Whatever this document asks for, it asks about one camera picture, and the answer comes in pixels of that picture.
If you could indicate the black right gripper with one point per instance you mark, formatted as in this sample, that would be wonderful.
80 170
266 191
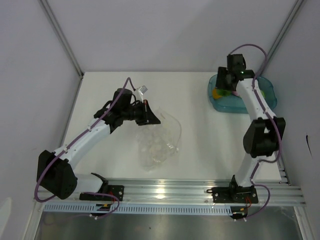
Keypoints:
221 72

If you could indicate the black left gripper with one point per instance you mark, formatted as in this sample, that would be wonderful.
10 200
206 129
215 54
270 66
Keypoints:
148 117

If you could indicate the yellow toy pepper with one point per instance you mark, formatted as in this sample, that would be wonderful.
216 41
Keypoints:
215 94

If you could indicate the clear zip top bag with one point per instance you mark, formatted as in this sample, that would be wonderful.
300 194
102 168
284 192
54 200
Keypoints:
159 144

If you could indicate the green toy pepper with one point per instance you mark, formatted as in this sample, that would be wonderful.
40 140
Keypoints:
223 93

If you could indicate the purple toy eggplant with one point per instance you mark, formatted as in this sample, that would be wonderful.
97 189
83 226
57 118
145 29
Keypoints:
234 93

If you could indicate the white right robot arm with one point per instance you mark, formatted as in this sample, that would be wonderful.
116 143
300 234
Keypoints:
263 137

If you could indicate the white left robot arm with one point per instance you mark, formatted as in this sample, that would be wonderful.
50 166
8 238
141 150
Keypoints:
55 170

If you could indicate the teal plastic bin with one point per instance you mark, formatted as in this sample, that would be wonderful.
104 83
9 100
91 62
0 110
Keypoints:
234 104

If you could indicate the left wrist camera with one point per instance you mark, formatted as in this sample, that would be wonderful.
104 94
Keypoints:
140 92

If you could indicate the aluminium mounting rail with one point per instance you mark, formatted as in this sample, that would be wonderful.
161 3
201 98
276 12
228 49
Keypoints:
193 192

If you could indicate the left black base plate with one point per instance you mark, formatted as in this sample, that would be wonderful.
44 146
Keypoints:
106 193

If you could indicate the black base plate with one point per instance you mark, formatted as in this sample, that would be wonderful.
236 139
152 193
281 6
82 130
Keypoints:
238 195
106 193

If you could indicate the right aluminium frame post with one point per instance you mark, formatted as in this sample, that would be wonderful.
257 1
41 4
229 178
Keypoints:
285 27

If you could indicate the aluminium frame post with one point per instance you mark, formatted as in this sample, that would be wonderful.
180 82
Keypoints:
285 27
56 27

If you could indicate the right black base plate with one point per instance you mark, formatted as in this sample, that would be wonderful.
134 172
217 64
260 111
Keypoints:
238 195

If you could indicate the white slotted cable duct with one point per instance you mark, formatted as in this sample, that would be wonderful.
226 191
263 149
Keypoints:
206 210

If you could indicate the left aluminium frame post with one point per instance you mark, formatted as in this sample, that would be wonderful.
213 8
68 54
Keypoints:
56 27

